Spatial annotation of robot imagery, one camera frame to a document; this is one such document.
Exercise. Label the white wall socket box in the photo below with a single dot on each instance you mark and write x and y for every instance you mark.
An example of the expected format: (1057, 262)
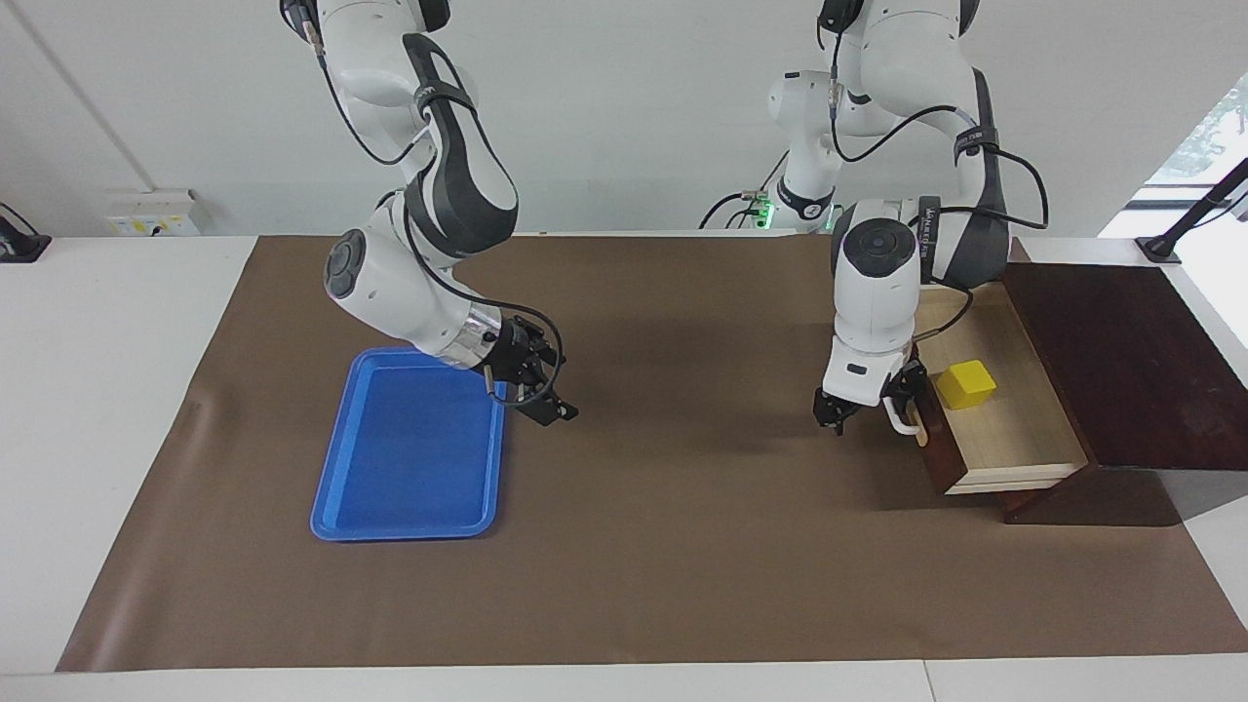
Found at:
(151, 214)

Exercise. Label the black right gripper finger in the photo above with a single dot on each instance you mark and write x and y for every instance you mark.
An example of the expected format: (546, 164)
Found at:
(536, 349)
(546, 405)

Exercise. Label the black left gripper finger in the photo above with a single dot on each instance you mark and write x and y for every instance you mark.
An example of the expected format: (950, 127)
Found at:
(834, 409)
(907, 382)

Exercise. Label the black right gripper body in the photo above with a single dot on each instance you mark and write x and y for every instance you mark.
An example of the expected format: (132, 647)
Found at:
(509, 353)

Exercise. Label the wooden drawer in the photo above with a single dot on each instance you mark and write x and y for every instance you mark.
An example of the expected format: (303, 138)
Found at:
(1014, 439)

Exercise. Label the dark wooden drawer cabinet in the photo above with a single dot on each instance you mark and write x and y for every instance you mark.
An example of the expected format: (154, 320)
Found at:
(1141, 361)

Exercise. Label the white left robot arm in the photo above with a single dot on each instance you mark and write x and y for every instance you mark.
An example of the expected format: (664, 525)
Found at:
(877, 283)

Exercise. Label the blue plastic tray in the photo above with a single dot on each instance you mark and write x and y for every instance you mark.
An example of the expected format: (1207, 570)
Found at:
(409, 458)

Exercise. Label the yellow cube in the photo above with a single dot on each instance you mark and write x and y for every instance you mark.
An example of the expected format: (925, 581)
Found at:
(965, 385)

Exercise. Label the brown table mat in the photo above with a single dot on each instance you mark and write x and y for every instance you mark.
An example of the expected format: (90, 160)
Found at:
(682, 546)

